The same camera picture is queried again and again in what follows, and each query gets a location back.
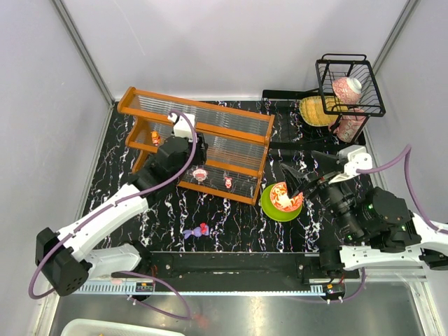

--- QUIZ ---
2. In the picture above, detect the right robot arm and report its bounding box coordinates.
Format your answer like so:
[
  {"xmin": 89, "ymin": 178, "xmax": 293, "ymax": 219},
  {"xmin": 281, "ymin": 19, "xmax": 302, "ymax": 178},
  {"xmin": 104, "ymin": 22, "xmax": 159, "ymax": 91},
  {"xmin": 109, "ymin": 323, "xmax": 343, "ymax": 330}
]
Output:
[{"xmin": 280, "ymin": 145, "xmax": 447, "ymax": 276}]

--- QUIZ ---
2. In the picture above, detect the purple cable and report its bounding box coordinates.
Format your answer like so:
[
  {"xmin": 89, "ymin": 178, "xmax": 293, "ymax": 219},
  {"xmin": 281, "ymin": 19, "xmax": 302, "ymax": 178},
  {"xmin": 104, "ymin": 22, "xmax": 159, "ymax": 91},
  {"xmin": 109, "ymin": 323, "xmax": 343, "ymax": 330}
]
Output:
[
  {"xmin": 28, "ymin": 110, "xmax": 197, "ymax": 320},
  {"xmin": 279, "ymin": 144, "xmax": 448, "ymax": 304}
]

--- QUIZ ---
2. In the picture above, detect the orange wooden glass shelf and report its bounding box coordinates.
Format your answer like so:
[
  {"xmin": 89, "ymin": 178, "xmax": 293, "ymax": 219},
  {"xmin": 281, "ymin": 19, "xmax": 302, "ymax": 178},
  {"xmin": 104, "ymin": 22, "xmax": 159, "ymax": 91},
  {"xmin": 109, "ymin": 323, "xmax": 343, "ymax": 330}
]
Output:
[{"xmin": 117, "ymin": 87, "xmax": 274, "ymax": 205}]

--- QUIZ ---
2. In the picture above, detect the pink piglet toy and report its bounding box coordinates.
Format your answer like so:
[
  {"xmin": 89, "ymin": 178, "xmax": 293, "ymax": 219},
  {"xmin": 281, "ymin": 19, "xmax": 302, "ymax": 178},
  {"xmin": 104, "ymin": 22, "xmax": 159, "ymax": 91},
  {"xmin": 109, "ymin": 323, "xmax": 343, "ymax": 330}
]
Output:
[{"xmin": 224, "ymin": 176, "xmax": 232, "ymax": 189}]

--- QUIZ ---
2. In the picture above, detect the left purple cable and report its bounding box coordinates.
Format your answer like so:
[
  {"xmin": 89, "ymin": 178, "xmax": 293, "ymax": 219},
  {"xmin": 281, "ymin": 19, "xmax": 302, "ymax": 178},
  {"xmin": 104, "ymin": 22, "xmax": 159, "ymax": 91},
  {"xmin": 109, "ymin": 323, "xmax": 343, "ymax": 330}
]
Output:
[{"xmin": 28, "ymin": 110, "xmax": 197, "ymax": 320}]

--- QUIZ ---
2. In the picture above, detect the pink patterned bowl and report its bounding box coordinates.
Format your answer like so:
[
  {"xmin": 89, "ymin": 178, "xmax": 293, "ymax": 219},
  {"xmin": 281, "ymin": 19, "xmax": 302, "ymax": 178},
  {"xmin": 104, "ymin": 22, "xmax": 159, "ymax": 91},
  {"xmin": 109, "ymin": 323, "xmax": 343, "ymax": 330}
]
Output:
[{"xmin": 332, "ymin": 77, "xmax": 362, "ymax": 104}]

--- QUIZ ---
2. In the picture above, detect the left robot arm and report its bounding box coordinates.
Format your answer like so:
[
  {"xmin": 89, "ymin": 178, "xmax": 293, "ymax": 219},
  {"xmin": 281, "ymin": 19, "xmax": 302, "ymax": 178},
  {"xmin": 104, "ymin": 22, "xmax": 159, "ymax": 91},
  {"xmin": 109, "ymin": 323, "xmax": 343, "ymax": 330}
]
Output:
[{"xmin": 35, "ymin": 133, "xmax": 208, "ymax": 297}]

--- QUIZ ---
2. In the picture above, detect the yellow woven plate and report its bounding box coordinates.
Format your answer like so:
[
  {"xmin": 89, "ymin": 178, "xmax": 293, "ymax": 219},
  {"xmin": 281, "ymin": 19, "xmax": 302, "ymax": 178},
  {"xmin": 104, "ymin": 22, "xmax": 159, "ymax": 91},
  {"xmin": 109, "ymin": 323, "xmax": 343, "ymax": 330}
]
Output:
[{"xmin": 299, "ymin": 96, "xmax": 348, "ymax": 127}]

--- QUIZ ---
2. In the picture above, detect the white plastic bin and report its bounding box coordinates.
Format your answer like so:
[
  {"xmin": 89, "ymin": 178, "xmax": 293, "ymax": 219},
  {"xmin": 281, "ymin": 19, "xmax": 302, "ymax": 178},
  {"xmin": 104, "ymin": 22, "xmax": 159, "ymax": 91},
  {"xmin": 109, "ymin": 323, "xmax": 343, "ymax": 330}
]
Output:
[{"xmin": 61, "ymin": 318, "xmax": 183, "ymax": 336}]

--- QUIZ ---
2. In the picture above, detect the pink patterned cup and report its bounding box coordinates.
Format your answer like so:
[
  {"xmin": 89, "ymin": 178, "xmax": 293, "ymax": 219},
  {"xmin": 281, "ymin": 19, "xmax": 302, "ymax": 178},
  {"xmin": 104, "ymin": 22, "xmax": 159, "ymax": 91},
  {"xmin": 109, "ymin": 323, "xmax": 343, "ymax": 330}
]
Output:
[{"xmin": 333, "ymin": 108, "xmax": 365, "ymax": 143}]

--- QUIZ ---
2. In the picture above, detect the green plastic plate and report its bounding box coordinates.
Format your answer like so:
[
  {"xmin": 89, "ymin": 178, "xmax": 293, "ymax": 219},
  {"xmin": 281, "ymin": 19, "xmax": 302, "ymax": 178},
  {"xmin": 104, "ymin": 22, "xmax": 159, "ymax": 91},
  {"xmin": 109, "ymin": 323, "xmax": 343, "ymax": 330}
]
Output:
[{"xmin": 260, "ymin": 184, "xmax": 302, "ymax": 222}]

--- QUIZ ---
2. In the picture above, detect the red patterned bowl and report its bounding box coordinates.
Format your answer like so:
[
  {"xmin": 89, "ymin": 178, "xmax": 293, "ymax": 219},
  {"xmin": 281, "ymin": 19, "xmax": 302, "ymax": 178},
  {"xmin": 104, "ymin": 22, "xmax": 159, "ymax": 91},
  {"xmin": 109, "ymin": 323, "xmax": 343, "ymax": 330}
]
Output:
[{"xmin": 269, "ymin": 182, "xmax": 303, "ymax": 212}]

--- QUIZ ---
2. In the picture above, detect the yellow bear toy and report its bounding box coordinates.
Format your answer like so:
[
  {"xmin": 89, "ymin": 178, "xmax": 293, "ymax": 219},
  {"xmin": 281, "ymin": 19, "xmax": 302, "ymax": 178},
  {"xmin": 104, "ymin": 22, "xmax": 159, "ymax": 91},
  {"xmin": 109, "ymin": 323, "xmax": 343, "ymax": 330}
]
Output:
[{"xmin": 150, "ymin": 131, "xmax": 161, "ymax": 146}]

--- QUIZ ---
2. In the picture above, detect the black wire dish rack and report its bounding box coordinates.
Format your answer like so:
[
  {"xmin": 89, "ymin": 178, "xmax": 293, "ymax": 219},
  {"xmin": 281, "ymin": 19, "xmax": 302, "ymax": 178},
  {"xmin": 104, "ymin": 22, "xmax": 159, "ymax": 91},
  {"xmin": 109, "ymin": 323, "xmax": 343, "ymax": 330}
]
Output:
[{"xmin": 262, "ymin": 53, "xmax": 386, "ymax": 152}]

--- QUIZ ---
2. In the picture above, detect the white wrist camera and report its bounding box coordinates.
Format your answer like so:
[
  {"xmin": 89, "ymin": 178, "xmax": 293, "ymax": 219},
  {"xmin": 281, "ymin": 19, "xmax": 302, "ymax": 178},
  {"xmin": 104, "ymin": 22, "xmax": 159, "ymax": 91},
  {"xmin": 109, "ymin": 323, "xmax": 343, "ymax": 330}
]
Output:
[
  {"xmin": 168, "ymin": 111, "xmax": 196, "ymax": 142},
  {"xmin": 329, "ymin": 145, "xmax": 373, "ymax": 184}
]

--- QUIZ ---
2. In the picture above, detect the pink hat girl toy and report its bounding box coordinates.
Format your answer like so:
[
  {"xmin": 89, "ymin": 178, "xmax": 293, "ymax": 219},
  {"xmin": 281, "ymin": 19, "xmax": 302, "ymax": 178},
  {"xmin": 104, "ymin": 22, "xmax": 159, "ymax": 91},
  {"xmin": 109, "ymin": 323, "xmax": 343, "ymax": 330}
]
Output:
[{"xmin": 192, "ymin": 168, "xmax": 208, "ymax": 183}]

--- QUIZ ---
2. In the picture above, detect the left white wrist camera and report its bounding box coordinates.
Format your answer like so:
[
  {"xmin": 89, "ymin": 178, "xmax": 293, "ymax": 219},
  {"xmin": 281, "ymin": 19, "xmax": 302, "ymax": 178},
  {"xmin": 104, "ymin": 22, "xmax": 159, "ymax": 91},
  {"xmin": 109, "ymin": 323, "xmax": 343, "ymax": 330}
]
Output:
[{"xmin": 168, "ymin": 111, "xmax": 196, "ymax": 142}]

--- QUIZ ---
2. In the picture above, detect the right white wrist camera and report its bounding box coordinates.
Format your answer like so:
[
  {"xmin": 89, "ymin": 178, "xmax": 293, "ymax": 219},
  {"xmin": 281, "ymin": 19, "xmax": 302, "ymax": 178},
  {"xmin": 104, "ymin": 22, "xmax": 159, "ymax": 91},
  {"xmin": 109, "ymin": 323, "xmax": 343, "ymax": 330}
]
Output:
[{"xmin": 329, "ymin": 145, "xmax": 373, "ymax": 184}]

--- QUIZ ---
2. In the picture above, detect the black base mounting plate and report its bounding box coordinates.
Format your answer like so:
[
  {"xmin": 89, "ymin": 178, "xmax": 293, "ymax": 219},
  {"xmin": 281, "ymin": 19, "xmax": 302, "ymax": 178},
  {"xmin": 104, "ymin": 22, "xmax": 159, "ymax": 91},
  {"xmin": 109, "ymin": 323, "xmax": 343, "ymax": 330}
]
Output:
[{"xmin": 134, "ymin": 251, "xmax": 328, "ymax": 280}]

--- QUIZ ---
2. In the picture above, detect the purple donkey toy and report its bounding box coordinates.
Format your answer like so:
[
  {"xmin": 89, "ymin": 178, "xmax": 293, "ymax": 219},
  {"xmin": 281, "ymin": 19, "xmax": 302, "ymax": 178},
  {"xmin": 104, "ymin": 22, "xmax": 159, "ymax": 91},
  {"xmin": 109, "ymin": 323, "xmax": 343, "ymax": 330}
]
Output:
[{"xmin": 182, "ymin": 223, "xmax": 210, "ymax": 239}]

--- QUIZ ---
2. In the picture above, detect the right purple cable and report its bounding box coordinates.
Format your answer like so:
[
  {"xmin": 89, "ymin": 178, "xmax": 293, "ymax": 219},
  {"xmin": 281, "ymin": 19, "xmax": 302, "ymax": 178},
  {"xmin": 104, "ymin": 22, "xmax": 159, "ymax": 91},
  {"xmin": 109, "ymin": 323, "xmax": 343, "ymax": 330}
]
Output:
[{"xmin": 279, "ymin": 144, "xmax": 448, "ymax": 304}]

